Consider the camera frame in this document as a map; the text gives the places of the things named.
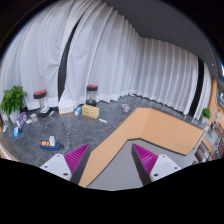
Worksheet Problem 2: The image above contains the white cardboard box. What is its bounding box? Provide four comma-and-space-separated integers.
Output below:
59, 105, 74, 115

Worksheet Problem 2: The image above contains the green potted plant right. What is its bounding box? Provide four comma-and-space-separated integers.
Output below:
201, 108, 211, 123

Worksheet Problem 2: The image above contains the stool with red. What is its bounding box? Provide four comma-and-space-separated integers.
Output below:
86, 85, 98, 106
33, 90, 46, 108

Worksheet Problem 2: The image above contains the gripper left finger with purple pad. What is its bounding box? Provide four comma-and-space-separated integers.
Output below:
41, 144, 90, 184

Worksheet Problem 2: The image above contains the white sheer curtain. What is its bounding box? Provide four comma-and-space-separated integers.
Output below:
0, 0, 211, 119

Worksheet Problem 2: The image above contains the clear plastic cup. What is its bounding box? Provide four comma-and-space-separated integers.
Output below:
122, 104, 130, 113

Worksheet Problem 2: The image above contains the small blue white box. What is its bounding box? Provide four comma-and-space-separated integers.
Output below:
74, 106, 82, 116

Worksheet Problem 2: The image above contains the green potted plant left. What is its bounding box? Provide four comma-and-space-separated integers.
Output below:
1, 85, 27, 123

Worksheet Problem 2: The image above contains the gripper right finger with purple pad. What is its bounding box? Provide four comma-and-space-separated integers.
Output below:
131, 144, 181, 185

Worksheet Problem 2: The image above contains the purple book package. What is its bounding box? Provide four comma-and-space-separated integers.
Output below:
16, 112, 27, 129

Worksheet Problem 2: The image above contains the right stool with red top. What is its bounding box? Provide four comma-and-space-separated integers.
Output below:
86, 85, 98, 106

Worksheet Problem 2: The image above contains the left stool with red top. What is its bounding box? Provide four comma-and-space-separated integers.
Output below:
33, 90, 46, 108

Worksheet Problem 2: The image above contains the green potted plant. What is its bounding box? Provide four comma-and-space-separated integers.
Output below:
201, 108, 211, 123
1, 85, 27, 123

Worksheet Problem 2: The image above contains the blue box at left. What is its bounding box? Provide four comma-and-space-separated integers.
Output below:
13, 127, 19, 137

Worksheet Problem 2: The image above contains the yellow cardboard box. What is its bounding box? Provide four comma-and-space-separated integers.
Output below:
82, 104, 99, 119

